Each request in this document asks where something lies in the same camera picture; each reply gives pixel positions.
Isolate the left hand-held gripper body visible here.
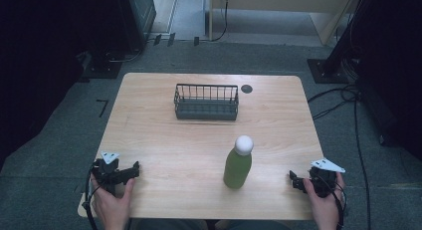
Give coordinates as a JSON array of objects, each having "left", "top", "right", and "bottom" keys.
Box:
[{"left": 92, "top": 151, "right": 129, "bottom": 196}]

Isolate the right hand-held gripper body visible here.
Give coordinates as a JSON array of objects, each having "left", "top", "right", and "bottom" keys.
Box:
[{"left": 308, "top": 157, "right": 346, "bottom": 198}]

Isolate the green bottle with white cap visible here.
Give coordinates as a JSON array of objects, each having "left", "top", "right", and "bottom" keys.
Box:
[{"left": 222, "top": 134, "right": 255, "bottom": 190}]

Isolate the dark wire basket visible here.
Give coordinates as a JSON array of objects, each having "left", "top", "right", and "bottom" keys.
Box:
[{"left": 173, "top": 83, "right": 240, "bottom": 121}]

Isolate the person's right hand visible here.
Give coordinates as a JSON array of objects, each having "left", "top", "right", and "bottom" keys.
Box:
[{"left": 303, "top": 171, "right": 346, "bottom": 230}]

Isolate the person's left hand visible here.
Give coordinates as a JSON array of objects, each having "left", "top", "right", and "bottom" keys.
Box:
[{"left": 90, "top": 176, "right": 137, "bottom": 230}]

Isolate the black angled floor tape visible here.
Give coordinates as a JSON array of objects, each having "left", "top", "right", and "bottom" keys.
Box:
[{"left": 96, "top": 99, "right": 110, "bottom": 118}]

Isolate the black flat floor base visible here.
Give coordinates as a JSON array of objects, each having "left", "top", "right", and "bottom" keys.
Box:
[{"left": 78, "top": 50, "right": 123, "bottom": 81}]

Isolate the black equipment cabinet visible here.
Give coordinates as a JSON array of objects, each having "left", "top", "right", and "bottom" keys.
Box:
[{"left": 113, "top": 0, "right": 157, "bottom": 55}]

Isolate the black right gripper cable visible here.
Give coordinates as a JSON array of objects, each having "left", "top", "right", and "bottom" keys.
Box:
[{"left": 317, "top": 175, "right": 348, "bottom": 230}]

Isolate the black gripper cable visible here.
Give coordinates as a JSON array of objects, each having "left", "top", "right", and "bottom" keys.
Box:
[
  {"left": 82, "top": 165, "right": 102, "bottom": 230},
  {"left": 317, "top": 175, "right": 348, "bottom": 230}
]

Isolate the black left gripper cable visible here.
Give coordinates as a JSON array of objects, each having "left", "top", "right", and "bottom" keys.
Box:
[{"left": 82, "top": 165, "right": 102, "bottom": 230}]

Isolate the long black floor cable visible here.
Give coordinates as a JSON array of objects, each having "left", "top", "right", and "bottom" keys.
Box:
[{"left": 352, "top": 97, "right": 372, "bottom": 230}]

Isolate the looped black floor cable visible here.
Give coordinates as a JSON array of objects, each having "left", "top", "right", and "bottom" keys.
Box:
[{"left": 307, "top": 84, "right": 361, "bottom": 121}]

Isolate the black stand with base plate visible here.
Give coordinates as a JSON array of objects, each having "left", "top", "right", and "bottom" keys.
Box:
[{"left": 306, "top": 0, "right": 369, "bottom": 86}]

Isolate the thin black hanging cable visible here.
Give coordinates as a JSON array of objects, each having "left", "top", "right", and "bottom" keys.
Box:
[{"left": 211, "top": 0, "right": 231, "bottom": 43}]

